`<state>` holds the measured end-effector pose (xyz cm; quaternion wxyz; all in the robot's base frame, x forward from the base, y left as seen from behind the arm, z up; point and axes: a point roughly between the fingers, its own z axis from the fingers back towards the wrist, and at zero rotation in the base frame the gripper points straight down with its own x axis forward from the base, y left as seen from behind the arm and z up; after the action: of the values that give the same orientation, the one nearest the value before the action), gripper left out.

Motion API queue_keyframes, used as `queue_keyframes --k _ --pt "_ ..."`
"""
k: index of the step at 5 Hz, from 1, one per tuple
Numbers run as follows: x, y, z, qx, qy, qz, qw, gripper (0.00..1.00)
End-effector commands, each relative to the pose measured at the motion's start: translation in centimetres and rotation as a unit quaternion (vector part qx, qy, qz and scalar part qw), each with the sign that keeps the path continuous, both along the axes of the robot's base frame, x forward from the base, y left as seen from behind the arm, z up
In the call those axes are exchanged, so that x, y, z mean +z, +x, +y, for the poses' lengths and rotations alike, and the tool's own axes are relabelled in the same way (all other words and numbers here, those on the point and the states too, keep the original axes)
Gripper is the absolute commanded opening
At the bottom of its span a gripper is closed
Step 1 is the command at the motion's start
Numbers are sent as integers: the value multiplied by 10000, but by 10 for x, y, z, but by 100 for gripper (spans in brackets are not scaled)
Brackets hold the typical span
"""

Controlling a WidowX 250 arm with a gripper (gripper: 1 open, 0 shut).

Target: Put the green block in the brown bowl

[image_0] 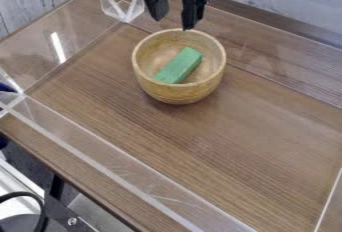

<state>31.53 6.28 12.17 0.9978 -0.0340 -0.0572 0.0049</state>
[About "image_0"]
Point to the green rectangular block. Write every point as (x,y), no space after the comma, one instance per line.
(180,66)

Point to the brown wooden bowl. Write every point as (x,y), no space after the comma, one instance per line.
(153,52)

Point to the black table leg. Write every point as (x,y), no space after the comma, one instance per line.
(56,187)

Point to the clear acrylic corner bracket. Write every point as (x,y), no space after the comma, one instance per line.
(122,10)

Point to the grey metal base plate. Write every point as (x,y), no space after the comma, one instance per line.
(61,219)

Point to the clear acrylic front barrier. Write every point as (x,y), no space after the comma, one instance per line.
(156,162)

